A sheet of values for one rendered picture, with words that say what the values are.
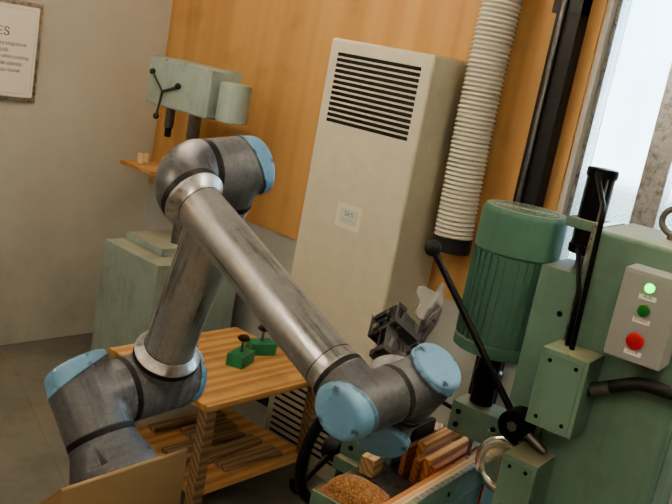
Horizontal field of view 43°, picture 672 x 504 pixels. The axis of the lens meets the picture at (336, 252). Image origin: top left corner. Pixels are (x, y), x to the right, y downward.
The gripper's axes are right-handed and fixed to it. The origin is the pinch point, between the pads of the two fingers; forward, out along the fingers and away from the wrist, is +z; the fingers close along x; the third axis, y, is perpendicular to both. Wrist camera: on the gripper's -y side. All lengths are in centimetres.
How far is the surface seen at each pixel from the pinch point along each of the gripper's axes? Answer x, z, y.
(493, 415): 6.0, -2.9, -32.0
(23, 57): 197, 208, 94
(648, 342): -35.6, -12.8, -21.9
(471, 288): -4.9, 9.8, -9.9
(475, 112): 30, 159, -39
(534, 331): -12.9, 1.6, -20.4
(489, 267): -11.0, 10.4, -7.9
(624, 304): -35.0, -8.1, -16.2
